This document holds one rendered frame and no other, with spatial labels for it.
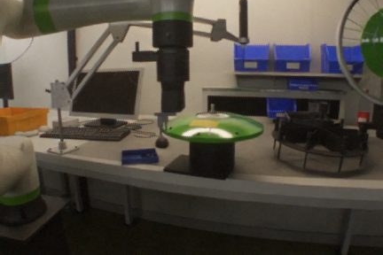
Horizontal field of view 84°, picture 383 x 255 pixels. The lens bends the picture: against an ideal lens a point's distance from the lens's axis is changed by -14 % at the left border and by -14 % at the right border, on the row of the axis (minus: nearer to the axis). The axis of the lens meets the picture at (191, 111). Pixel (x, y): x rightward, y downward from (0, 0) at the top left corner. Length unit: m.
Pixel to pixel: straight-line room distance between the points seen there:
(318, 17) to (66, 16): 1.42
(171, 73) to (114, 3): 0.26
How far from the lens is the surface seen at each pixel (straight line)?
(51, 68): 2.41
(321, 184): 0.77
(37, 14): 0.72
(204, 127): 0.65
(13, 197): 0.83
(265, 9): 1.68
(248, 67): 1.42
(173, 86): 0.53
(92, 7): 0.68
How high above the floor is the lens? 1.23
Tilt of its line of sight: 9 degrees down
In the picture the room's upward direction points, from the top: straight up
